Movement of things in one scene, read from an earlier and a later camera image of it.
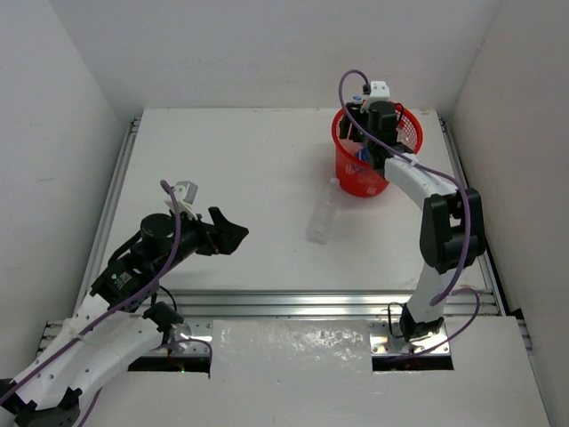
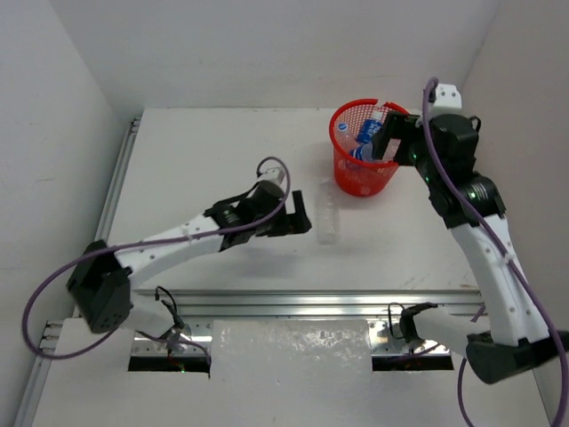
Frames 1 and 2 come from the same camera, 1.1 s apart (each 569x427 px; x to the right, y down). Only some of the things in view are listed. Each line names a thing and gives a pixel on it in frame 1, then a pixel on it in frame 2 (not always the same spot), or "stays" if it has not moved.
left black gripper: x=212 y=237 -> x=287 y=218
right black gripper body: x=362 y=119 -> x=413 y=139
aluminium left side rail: x=53 y=328 stays
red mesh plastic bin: x=356 y=177 stays
